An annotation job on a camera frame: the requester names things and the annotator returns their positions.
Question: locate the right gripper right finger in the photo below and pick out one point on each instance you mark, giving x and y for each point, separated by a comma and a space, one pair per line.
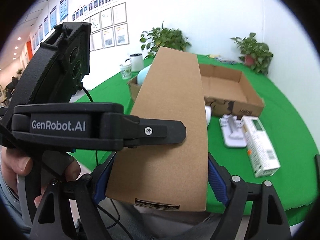
267, 220

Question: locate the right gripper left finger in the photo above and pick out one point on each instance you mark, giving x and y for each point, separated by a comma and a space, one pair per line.
68, 210

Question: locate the long brown cardboard box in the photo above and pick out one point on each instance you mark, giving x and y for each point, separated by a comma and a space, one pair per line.
169, 169

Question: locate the plush pig toy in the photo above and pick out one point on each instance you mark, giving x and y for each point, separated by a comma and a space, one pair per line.
142, 75

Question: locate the white hair dryer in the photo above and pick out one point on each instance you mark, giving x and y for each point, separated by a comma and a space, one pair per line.
208, 111

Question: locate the person left hand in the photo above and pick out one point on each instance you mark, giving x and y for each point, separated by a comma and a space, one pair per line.
15, 163

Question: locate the white medicine box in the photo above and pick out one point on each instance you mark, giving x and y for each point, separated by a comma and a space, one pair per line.
263, 157

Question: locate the green tablecloth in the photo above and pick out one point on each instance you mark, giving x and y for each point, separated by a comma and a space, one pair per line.
296, 181

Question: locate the green patterned cup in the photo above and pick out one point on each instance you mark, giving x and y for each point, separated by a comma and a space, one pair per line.
126, 71

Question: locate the large open cardboard tray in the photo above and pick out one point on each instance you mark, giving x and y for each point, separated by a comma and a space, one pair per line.
225, 89

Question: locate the white mug black lid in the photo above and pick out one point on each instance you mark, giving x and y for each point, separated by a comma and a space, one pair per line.
135, 61

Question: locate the left potted plant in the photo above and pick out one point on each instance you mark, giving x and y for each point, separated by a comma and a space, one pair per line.
159, 37

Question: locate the right potted plant red pot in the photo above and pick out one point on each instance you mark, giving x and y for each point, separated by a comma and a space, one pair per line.
255, 55

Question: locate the yellow packet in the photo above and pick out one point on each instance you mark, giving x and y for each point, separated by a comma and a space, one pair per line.
213, 56

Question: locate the framed certificates on wall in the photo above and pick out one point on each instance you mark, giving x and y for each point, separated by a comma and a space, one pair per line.
109, 27

